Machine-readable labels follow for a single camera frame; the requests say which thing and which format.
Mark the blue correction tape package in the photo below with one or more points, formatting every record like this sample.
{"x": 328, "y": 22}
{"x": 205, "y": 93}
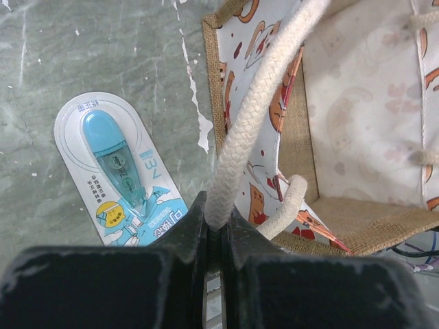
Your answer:
{"x": 124, "y": 184}

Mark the canvas bag with rope handles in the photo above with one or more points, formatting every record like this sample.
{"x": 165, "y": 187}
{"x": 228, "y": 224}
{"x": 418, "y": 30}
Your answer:
{"x": 326, "y": 123}

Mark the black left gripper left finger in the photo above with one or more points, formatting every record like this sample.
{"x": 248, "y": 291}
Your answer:
{"x": 161, "y": 285}

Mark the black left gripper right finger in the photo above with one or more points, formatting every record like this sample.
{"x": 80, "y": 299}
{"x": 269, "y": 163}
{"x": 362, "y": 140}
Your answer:
{"x": 265, "y": 287}

